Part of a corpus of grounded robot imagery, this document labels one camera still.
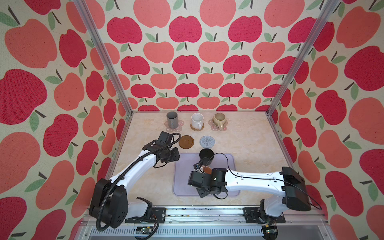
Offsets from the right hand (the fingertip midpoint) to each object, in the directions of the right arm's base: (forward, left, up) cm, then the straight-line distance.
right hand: (203, 187), depth 76 cm
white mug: (+45, +7, +1) cm, 46 cm away
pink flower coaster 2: (+46, -7, -7) cm, 47 cm away
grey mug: (+43, +24, +3) cm, 49 cm away
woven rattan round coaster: (+44, +7, -7) cm, 45 cm away
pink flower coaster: (+43, +21, -8) cm, 48 cm away
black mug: (+20, -1, -3) cm, 20 cm away
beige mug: (+47, -9, +1) cm, 48 cm away
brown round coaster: (+32, +14, -7) cm, 35 cm away
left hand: (+14, +14, +3) cm, 20 cm away
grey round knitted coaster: (+34, -1, -8) cm, 35 cm away
